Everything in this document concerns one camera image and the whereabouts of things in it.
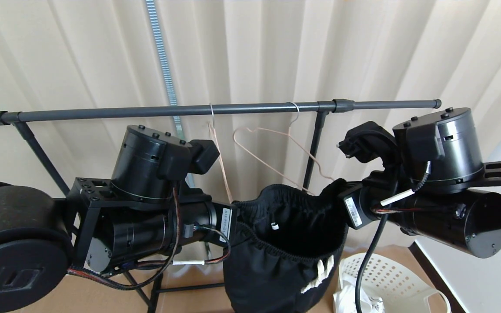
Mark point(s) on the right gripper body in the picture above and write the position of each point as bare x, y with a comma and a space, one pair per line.
376, 200

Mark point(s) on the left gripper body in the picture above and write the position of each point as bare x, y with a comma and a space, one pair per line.
207, 219

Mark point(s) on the black shorts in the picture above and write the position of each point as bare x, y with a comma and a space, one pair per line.
276, 278

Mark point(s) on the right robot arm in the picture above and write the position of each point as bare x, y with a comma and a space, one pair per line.
450, 148

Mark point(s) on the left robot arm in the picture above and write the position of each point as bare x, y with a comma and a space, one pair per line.
15, 243

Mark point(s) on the pink clothes hanger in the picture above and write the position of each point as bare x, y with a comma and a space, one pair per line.
221, 165
306, 152

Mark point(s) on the white laundry basket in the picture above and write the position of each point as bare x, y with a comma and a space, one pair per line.
398, 278

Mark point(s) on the black clothes rack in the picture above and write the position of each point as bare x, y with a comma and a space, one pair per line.
102, 113

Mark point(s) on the white garment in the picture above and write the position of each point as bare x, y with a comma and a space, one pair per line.
346, 300

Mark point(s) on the beige curtain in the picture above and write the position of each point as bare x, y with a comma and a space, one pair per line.
276, 43

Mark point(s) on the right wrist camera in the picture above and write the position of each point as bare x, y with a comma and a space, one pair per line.
368, 139

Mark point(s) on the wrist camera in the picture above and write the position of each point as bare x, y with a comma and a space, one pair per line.
368, 139
205, 156

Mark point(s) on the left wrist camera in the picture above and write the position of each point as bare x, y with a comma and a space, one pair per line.
205, 156

